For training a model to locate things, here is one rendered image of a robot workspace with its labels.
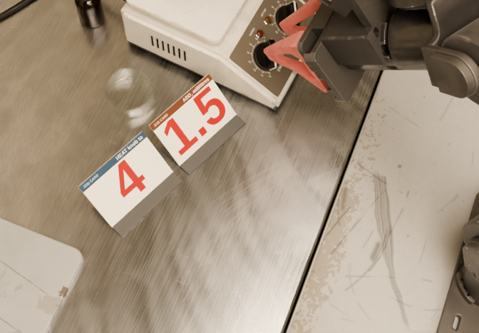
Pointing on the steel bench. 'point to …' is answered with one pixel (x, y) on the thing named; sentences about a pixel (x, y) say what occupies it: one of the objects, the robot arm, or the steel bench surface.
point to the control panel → (244, 48)
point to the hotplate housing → (202, 62)
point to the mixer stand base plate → (33, 278)
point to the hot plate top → (194, 2)
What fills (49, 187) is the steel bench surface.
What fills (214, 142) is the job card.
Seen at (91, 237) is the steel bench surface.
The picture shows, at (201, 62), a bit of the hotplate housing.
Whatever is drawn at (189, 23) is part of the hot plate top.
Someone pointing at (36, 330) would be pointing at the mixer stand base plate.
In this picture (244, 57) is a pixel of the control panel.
